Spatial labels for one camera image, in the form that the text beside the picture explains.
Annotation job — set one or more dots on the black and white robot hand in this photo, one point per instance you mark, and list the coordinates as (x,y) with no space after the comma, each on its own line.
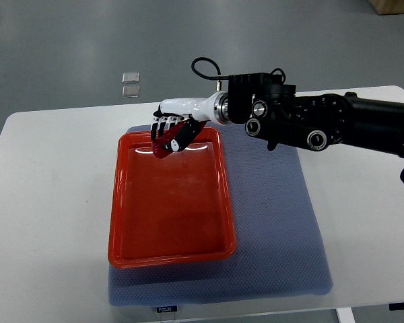
(194,113)

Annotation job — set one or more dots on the red pepper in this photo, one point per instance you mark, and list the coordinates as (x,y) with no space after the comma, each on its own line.
(159,140)

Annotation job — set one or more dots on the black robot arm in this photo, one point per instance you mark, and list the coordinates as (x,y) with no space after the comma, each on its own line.
(269,109)

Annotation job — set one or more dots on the red plastic tray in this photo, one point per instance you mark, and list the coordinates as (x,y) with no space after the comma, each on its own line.
(171,210)

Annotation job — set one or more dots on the upper metal floor plate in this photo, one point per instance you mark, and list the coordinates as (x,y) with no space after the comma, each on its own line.
(130,77)

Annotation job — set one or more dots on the blue-grey textured mat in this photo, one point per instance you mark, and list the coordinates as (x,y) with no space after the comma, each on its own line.
(280,250)

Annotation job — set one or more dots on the black table label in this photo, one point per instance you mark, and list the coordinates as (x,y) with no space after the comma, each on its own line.
(166,309)

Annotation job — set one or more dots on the cardboard box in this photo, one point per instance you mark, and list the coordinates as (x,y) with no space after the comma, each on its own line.
(388,7)

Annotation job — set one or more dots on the white table leg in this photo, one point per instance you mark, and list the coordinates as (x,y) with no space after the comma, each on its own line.
(345,315)

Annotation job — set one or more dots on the black table control panel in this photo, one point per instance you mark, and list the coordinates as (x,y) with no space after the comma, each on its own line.
(396,306)

